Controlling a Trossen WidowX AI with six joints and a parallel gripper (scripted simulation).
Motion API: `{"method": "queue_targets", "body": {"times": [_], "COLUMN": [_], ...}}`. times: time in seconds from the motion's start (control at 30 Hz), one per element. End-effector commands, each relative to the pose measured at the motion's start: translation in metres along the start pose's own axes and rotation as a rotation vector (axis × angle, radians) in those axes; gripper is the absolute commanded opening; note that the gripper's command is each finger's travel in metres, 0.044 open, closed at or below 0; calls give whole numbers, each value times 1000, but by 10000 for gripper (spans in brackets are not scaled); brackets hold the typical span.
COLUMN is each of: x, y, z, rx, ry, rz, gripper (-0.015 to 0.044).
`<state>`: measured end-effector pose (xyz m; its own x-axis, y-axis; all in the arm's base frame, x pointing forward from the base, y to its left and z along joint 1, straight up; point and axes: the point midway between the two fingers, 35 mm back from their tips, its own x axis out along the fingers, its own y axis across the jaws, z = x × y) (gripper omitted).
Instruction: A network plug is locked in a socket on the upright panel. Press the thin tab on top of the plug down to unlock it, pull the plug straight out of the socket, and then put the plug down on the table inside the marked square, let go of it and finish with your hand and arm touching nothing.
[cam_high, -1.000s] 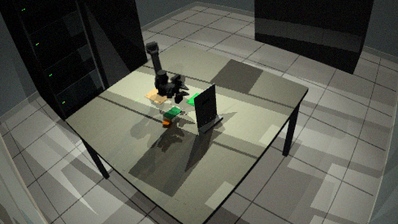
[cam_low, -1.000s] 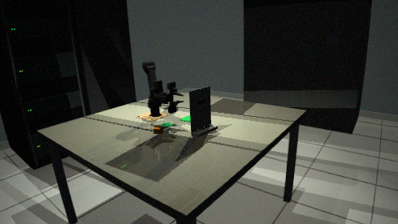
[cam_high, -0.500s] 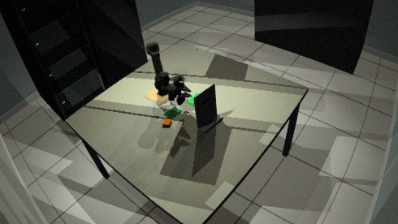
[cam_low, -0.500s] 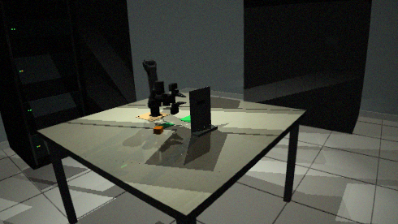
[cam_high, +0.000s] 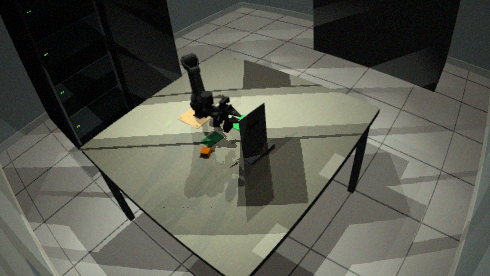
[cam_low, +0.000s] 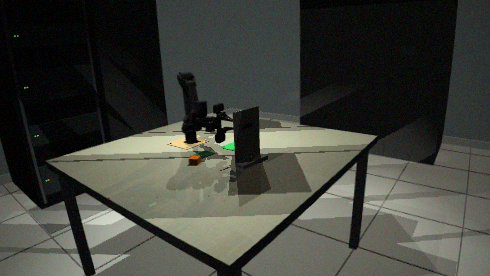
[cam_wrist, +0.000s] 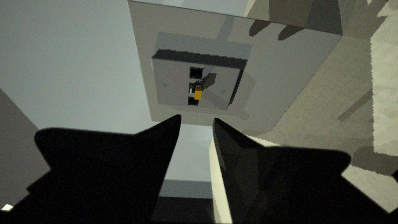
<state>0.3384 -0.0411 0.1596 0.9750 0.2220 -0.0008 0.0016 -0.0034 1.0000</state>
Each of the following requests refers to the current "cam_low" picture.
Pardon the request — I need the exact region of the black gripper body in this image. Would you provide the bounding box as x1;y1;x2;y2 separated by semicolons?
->
211;103;226;143

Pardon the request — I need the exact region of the green square patch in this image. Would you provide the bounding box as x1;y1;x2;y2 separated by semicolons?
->
220;142;235;151

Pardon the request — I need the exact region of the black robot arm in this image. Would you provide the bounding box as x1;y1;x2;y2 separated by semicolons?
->
177;71;215;144

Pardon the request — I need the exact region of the pale cream flat panel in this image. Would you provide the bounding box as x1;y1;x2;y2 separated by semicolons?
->
233;106;268;169

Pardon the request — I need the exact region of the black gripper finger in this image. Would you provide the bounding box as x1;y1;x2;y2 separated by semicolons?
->
219;127;233;135
218;112;233;122

